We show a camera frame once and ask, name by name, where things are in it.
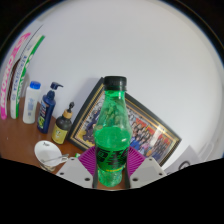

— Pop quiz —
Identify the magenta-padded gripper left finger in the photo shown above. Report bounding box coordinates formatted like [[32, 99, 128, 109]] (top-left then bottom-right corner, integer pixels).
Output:
[[55, 146, 100, 190]]

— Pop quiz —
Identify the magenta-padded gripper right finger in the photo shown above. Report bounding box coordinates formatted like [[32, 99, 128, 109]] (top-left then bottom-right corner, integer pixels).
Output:
[[125, 146, 168, 190]]

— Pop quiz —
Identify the green plastic drink bottle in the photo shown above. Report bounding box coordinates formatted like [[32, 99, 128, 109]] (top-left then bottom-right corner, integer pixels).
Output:
[[93, 75, 132, 188]]

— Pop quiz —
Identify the camouflage print mug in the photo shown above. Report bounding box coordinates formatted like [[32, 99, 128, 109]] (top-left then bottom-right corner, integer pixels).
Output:
[[33, 139, 69, 173]]

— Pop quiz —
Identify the framed group picture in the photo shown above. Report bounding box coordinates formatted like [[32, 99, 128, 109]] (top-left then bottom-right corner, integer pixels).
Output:
[[66, 77, 183, 167]]

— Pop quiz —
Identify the brown pump bottle yellow label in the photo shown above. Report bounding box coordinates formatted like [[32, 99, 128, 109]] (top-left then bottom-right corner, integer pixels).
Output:
[[50, 101, 76, 145]]

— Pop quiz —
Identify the dark blue pump bottle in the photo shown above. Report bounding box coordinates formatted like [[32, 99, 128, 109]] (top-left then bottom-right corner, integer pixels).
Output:
[[36, 81, 64, 135]]

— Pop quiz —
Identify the white bottle with blue cap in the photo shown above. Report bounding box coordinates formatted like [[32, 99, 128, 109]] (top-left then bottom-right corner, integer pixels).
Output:
[[22, 80, 42, 125]]

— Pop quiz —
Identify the white and green tube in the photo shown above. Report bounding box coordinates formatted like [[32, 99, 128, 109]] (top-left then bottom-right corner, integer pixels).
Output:
[[9, 34, 46, 120]]

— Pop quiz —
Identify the pink printed tube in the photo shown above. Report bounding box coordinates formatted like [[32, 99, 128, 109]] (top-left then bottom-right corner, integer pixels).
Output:
[[0, 32, 32, 120]]

